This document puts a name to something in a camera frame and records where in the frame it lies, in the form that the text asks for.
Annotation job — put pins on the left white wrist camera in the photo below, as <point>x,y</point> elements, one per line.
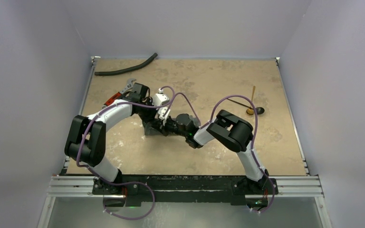
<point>160,99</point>

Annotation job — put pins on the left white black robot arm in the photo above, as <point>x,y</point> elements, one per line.
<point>86,140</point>

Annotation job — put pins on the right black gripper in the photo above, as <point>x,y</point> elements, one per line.
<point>181,125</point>

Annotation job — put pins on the red handled screwdriver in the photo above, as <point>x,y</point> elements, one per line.
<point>129,85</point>

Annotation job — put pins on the grey cloth napkin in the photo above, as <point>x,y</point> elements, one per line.
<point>152,130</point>

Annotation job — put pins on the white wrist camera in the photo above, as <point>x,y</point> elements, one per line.
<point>163,113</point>
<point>160,99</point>

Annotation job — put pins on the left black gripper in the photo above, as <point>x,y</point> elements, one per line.
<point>150,118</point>

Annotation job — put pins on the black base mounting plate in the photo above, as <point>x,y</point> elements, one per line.
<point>184,189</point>

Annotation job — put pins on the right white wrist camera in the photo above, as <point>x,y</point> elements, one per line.
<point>163,113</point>

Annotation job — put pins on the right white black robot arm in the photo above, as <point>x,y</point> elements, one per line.
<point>232,132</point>

